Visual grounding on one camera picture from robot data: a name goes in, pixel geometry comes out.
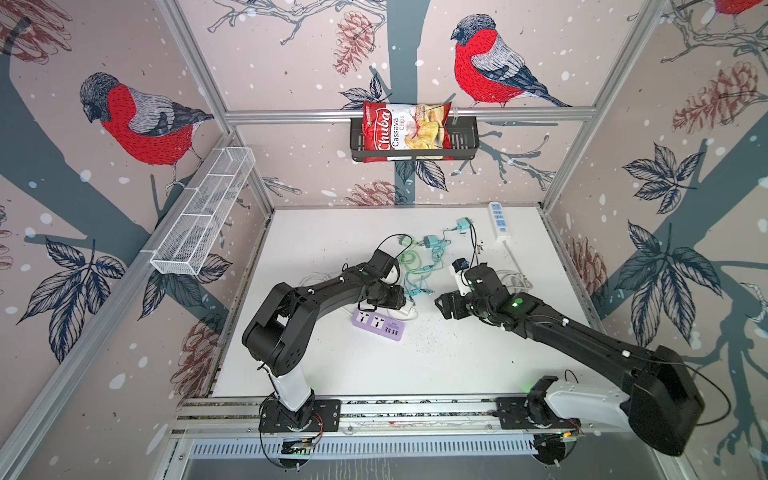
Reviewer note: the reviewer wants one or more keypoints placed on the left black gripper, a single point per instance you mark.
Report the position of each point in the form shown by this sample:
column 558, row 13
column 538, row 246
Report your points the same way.
column 397, row 297

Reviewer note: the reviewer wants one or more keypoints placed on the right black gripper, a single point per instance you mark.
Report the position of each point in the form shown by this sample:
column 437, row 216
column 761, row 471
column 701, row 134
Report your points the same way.
column 453, row 299

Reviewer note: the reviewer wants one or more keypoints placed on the white charger plug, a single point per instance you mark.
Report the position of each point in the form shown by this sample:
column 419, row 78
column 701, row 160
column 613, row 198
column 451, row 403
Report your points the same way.
column 408, row 312

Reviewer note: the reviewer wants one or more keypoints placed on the purple power strip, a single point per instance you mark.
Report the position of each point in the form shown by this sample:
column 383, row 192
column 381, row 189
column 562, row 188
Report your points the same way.
column 380, row 325

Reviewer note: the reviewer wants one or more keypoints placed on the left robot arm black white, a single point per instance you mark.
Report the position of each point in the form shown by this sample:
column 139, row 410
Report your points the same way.
column 279, row 333

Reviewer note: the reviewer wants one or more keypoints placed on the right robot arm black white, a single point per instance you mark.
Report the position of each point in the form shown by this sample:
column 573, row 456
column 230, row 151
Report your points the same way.
column 651, row 394

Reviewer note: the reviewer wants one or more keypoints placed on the white power strip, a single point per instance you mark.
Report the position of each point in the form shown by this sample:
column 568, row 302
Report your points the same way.
column 499, row 222

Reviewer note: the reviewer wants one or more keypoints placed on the red cassava chips bag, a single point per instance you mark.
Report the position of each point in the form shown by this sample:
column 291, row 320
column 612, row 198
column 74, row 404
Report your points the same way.
column 388, row 127

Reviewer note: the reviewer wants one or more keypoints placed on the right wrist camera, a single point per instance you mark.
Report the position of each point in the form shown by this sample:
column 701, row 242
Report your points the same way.
column 459, row 267

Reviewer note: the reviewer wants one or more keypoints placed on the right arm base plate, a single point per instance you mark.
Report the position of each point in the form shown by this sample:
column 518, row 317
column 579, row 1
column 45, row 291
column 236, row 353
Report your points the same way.
column 518, row 413

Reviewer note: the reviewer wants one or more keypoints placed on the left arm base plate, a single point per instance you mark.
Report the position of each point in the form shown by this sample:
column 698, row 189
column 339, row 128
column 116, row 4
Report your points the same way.
column 314, row 416

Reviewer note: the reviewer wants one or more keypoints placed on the black wall basket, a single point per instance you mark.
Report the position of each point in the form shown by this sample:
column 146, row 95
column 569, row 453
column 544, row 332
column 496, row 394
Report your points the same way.
column 458, row 139

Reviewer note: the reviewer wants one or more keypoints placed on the white wire mesh shelf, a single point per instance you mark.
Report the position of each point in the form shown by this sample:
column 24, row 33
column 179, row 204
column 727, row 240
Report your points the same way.
column 186, row 246

